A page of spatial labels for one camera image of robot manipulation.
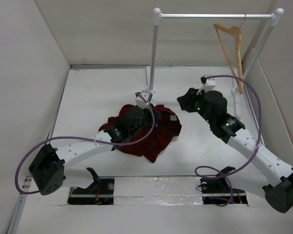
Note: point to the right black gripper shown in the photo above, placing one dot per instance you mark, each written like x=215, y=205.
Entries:
x=188, y=99

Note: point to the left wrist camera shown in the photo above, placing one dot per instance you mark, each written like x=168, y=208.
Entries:
x=143, y=98

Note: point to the wooden clothes hanger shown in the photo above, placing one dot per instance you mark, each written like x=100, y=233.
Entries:
x=236, y=33

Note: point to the dark red t shirt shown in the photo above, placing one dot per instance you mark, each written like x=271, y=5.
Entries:
x=168, y=127

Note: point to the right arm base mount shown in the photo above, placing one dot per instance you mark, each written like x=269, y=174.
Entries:
x=217, y=192

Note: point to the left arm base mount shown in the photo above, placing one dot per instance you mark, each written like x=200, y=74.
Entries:
x=99, y=191

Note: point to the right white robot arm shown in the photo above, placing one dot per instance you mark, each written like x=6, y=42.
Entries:
x=277, y=185

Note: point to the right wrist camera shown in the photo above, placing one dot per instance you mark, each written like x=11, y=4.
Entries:
x=208, y=84

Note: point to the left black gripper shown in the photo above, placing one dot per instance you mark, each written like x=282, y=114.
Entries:
x=148, y=110

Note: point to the white metal clothes rack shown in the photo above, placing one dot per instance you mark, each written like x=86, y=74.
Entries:
x=273, y=18

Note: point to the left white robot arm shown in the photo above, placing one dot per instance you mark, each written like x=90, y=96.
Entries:
x=49, y=167

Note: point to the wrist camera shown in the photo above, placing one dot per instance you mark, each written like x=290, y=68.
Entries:
x=208, y=84
x=143, y=98

